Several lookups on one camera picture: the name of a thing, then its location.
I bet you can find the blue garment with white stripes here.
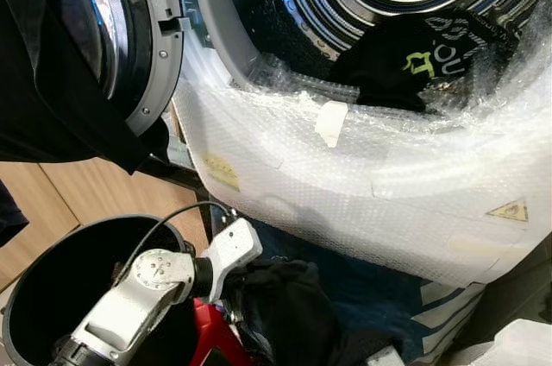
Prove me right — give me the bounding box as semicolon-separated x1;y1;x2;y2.
250;218;486;360

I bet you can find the white bubble wrapped block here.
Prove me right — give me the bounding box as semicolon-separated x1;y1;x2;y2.
444;319;552;366

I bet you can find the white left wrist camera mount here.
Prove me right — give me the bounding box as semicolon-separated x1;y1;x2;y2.
201;218;264;303

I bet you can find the black round laundry bucket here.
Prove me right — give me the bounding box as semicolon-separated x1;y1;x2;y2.
0;214;210;366

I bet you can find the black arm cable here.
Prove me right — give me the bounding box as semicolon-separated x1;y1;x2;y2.
128;201;235;298

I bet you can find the red plastic object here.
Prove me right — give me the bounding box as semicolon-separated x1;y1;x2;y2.
188;297;253;366

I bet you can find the black garment with green print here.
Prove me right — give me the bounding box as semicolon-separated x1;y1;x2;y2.
330;10;520;114

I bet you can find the round washer door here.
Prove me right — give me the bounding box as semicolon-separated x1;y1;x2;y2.
52;0;188;138

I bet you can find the clear bubble wrap sheet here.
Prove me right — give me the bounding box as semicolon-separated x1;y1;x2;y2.
171;0;552;289

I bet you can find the grey rubber door gasket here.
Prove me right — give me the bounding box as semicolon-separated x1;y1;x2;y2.
188;0;346;91

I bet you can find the grey door hinge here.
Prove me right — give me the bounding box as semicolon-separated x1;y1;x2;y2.
162;107;198;170

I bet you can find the cloth-wrapped black left gripper finger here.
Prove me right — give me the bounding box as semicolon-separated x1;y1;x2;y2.
252;260;342;337
241;310;346;366

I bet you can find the white tape strip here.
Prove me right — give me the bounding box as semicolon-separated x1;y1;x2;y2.
314;100;349;149

